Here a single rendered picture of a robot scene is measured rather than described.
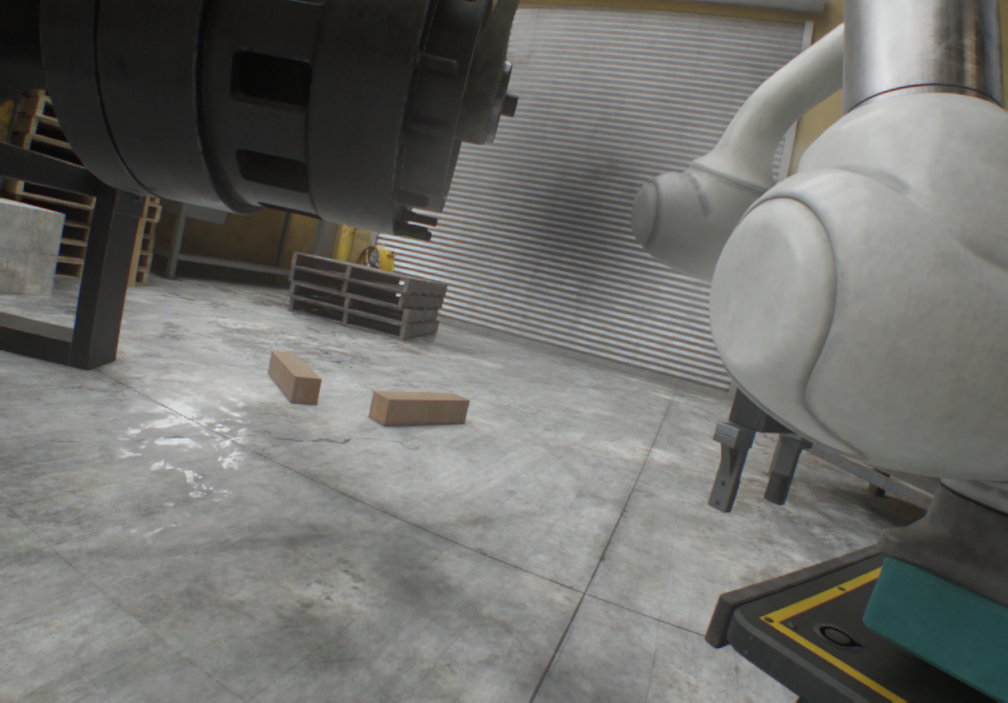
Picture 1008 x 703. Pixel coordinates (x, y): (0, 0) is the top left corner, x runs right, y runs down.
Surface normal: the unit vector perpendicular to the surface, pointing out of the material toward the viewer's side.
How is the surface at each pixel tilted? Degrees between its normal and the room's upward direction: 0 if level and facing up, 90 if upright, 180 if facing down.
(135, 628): 0
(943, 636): 90
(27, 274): 90
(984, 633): 90
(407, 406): 90
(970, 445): 127
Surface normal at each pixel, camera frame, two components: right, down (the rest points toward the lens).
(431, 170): -0.13, 0.82
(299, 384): 0.56, 0.18
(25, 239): 0.91, 0.24
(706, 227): 0.00, 0.27
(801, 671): -0.82, -0.16
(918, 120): -0.59, -0.34
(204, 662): 0.23, -0.97
